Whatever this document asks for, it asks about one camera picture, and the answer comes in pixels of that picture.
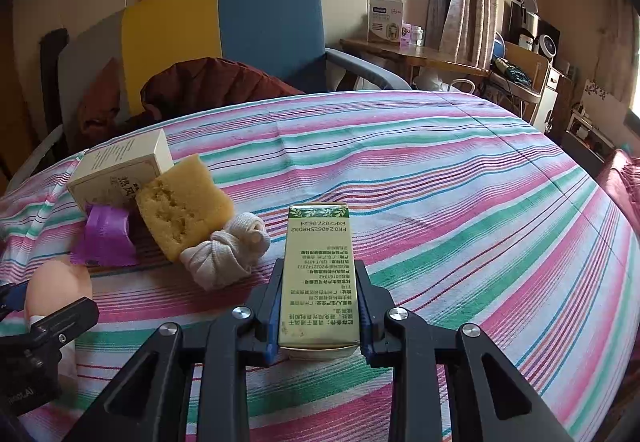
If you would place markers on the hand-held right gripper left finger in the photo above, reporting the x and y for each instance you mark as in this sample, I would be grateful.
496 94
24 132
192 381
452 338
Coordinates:
267 302

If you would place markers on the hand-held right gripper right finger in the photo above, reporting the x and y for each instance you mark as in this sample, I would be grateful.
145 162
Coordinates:
367 307

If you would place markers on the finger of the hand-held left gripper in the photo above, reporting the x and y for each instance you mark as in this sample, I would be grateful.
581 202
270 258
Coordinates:
12 299
65 319

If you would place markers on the peach egg-shaped sponge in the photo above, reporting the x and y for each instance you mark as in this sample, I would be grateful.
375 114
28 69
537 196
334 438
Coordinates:
55 284

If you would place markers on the green and gold box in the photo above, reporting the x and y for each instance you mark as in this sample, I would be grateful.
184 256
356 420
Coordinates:
320 282

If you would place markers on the white rolled cloth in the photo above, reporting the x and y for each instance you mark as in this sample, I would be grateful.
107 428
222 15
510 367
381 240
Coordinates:
220 252

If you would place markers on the purple plastic holder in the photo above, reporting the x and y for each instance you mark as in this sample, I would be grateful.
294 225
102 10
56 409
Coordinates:
107 234

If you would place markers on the yellow sponge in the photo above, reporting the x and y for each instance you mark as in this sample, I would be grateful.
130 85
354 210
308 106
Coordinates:
180 207

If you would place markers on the cream cardboard box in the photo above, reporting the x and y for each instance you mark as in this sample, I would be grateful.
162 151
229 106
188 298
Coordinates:
120 162

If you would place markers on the wooden wardrobe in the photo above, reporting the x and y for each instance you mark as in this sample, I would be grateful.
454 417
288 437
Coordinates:
22 132

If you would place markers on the red-brown padded jacket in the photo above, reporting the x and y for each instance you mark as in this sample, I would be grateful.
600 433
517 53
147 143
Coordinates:
210 82

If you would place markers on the black rolled mat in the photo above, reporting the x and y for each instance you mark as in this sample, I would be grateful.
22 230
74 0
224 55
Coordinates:
52 72

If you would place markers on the wooden side table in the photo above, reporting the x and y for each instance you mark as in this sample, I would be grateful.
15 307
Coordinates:
415 55

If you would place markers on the white shelf unit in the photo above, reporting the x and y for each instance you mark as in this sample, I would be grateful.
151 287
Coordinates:
542 97

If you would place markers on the small clear jar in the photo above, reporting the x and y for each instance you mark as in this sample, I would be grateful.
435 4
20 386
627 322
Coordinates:
419 37

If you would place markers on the small pink jar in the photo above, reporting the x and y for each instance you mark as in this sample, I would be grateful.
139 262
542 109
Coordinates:
407 33

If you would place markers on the grey yellow blue sofa chair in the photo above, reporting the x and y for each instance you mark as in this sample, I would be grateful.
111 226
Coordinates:
270 22

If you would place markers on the pink bedding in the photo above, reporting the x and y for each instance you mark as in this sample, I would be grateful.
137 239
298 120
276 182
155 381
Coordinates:
622 182

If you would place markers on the white printed carton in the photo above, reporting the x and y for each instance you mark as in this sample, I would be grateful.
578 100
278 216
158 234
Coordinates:
386 20

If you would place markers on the white floral board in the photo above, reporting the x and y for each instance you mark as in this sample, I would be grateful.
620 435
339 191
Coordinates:
605 102

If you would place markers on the white desk fan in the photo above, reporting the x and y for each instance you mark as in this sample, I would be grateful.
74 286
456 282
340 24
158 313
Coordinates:
549 47

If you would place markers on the silver appliance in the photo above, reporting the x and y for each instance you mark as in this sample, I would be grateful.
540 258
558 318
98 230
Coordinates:
525 20

